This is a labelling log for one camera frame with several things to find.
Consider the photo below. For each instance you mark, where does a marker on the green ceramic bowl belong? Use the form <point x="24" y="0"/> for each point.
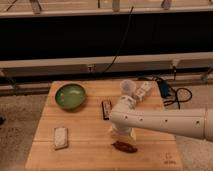
<point x="70" y="96"/>

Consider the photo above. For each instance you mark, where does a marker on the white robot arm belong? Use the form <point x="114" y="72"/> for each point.
<point x="193" y="123"/>

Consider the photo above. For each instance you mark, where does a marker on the white squeeze bottle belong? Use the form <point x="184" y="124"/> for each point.
<point x="142" y="91"/>

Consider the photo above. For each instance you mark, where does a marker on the clear plastic cup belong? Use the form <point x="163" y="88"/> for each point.
<point x="127" y="87"/>

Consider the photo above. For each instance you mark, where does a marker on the blue power adapter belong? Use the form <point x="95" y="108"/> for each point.
<point x="164" y="89"/>

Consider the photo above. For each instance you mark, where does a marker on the brown chocolate bar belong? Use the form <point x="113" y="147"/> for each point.
<point x="106" y="108"/>

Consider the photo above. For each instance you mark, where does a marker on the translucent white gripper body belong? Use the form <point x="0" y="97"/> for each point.
<point x="131" y="138"/>

